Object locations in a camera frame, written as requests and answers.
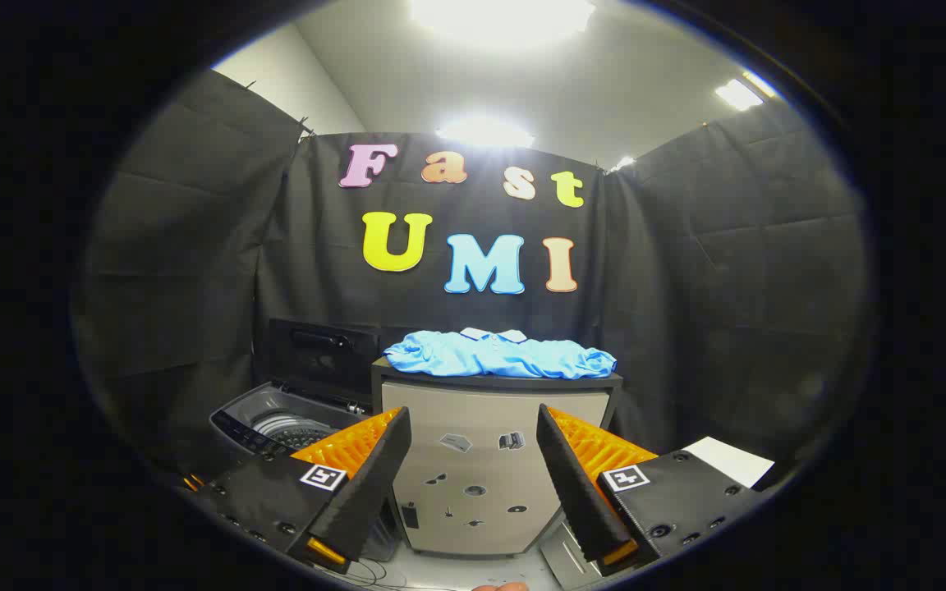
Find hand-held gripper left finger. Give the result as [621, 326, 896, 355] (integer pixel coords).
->
[186, 406, 413, 574]

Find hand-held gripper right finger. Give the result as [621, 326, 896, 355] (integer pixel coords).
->
[536, 404, 769, 577]

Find grey washing machine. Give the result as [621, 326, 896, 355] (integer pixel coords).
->
[209, 380, 400, 563]

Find dark washing machine lid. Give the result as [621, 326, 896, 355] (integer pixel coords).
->
[264, 318, 381, 403]

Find light blue polo shirt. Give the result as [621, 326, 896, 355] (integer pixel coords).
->
[384, 328, 618, 380]

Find grey metal plate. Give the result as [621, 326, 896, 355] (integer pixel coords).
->
[540, 517, 605, 590]

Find beige cabinet with dark top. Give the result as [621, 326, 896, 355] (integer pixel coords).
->
[370, 357, 624, 559]

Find white flat board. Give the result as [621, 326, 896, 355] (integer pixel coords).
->
[681, 436, 776, 489]

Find black backdrop cloth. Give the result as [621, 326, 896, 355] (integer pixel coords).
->
[71, 70, 872, 493]

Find oval ceiling light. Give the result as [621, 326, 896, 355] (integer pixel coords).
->
[436, 117, 535, 149]

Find rectangular ceiling light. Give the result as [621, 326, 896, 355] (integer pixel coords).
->
[715, 72, 778, 112]

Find black floor cables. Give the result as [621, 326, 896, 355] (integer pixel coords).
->
[350, 557, 441, 590]

